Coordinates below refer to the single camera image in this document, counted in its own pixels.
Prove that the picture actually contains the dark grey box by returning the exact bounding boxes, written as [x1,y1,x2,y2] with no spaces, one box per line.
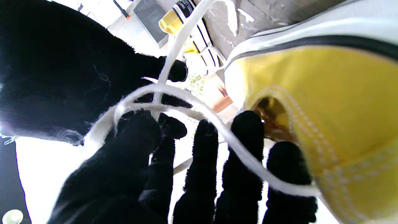
[133,0,171,44]

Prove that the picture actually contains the black rod orange tip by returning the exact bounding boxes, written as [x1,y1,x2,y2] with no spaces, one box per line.
[113,0,130,20]

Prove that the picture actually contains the small white scrap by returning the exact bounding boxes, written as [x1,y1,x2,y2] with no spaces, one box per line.
[238,9,255,23]

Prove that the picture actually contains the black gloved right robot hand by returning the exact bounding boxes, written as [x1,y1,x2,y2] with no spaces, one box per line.
[0,0,192,147]

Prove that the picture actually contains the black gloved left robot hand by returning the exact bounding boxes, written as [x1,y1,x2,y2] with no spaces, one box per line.
[47,109,318,224]

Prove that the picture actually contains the round white ceiling lamp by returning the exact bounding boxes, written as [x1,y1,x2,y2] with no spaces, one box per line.
[2,209,24,224]

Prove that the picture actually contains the printed kitchen backdrop cloth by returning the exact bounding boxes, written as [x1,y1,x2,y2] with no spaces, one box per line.
[16,0,339,224]

